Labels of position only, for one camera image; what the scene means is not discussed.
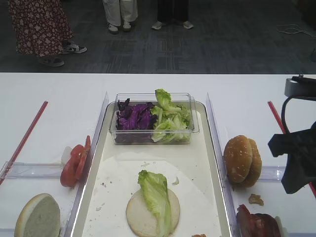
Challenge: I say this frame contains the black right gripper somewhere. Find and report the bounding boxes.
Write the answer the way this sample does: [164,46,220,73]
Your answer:
[268,127,316,195]

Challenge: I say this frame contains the pink ham patty slice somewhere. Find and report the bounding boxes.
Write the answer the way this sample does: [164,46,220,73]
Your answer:
[237,204,254,237]

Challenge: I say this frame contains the white paper under patties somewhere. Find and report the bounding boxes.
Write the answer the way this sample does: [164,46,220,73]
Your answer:
[275,216,289,237]

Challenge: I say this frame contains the green lettuce pile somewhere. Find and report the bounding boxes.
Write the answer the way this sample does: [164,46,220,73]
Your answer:
[151,89,191,144]

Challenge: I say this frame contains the green lettuce leaf on bun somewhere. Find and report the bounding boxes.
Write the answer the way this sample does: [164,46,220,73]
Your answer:
[138,170,171,237]

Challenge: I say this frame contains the rear tomato slice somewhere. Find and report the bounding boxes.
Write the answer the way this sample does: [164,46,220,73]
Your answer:
[75,135,91,180]

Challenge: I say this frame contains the right red tape strip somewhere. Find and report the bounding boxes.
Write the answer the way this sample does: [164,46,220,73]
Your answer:
[267,101,316,196]

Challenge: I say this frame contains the rear sesame bun top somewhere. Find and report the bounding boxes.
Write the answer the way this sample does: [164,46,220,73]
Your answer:
[242,138,262,188]

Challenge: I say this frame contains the sesame bun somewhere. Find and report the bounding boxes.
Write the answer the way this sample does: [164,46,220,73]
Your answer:
[242,138,262,188]
[223,135,252,183]

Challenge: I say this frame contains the brown crumb on table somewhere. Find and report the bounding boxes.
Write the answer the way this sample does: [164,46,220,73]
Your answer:
[248,194,264,206]

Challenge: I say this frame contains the front sesame bun top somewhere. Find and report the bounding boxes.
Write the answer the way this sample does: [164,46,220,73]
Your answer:
[223,135,252,183]

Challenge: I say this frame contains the dark ham patty stack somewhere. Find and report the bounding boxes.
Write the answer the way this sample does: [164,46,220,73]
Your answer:
[250,213,281,237]

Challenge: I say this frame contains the right long acrylic divider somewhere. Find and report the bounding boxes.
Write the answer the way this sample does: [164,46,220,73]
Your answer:
[206,93,241,237]

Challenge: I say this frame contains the long acrylic divider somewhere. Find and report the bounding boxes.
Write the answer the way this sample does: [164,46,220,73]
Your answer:
[206,93,241,237]
[60,92,109,237]

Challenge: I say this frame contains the cream metal serving tray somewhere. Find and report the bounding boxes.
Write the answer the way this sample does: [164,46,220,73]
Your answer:
[81,103,230,237]

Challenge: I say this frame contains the orange food scrap on tray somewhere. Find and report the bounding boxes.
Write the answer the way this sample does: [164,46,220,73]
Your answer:
[191,234,207,237]

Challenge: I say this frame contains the clear plastic salad container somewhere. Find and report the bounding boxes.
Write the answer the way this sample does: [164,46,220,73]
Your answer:
[109,89,199,145]

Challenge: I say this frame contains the purple cabbage leaves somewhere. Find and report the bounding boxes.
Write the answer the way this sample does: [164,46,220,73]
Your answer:
[115,98,158,145]

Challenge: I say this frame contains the bottom bun slice on tray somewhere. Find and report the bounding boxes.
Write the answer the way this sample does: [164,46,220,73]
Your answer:
[126,189,180,237]

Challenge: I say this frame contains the person in dark trousers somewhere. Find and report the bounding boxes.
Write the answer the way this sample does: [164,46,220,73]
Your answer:
[151,0,194,30]

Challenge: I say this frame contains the left long acrylic divider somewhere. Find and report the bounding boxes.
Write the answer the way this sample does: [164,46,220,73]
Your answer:
[60,92,109,237]

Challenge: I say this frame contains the person in beige trousers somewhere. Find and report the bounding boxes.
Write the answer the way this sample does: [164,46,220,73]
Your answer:
[103,0,138,34]

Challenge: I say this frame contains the white paper under tomatoes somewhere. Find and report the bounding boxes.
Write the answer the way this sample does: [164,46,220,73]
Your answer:
[53,146,72,166]

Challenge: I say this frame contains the person in floral skirt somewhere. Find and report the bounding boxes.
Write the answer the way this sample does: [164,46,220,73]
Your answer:
[8,0,87,67]

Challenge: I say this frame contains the right upper acrylic rail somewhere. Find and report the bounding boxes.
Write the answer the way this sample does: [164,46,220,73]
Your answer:
[258,166,285,182]

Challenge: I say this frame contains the acrylic rail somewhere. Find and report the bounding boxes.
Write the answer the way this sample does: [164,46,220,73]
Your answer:
[0,162,63,180]
[258,166,285,182]

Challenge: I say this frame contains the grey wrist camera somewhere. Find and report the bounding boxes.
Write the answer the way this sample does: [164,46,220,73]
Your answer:
[284,76,316,97]

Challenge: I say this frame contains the white cable on floor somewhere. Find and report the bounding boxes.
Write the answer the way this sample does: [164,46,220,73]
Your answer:
[275,24,316,39]

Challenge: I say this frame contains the left upper acrylic rail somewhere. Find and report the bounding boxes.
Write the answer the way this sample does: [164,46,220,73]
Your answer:
[0,162,63,180]

